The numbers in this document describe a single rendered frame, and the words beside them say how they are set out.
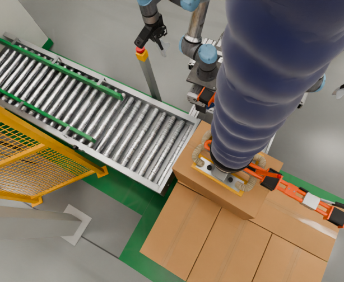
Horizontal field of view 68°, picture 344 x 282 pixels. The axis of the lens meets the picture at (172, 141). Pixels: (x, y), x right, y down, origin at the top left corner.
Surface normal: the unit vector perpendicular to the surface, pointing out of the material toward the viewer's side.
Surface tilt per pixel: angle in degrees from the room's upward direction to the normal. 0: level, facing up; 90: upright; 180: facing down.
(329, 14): 97
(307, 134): 0
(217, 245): 0
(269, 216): 0
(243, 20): 80
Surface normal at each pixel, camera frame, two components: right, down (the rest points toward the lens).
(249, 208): -0.11, -0.33
